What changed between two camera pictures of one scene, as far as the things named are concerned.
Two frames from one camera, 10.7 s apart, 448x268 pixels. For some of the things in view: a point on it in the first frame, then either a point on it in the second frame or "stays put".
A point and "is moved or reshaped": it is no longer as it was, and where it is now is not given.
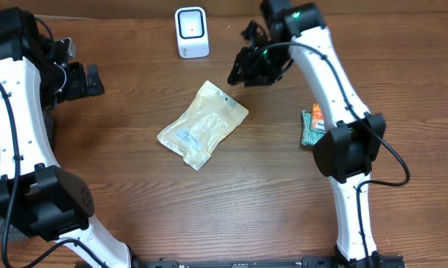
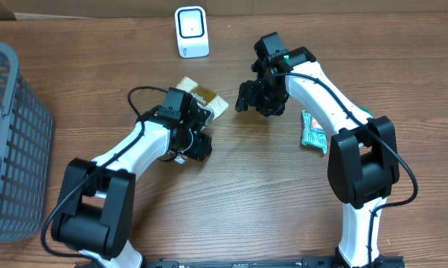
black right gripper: x=247 y=64 to x=251 y=98
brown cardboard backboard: x=103 y=8 stays put
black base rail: x=299 y=263 stays put
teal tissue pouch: x=312 y=126 stays put
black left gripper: x=81 y=88 to x=198 y=151
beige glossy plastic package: x=207 y=120 is moved or reshaped
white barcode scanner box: x=192 y=30 stays put
